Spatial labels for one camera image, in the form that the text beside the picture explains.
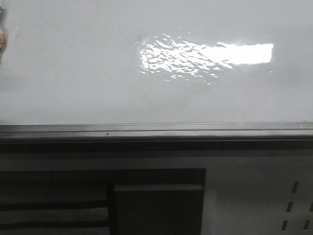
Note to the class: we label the white black-tipped whiteboard marker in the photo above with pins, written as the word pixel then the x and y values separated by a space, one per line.
pixel 3 33

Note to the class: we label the dark grey box under board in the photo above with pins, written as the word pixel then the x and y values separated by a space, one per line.
pixel 159 209

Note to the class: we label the white whiteboard with aluminium frame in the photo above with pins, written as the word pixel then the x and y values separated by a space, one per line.
pixel 187 69

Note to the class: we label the white perforated metal stand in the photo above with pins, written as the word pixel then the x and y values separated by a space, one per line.
pixel 72 193

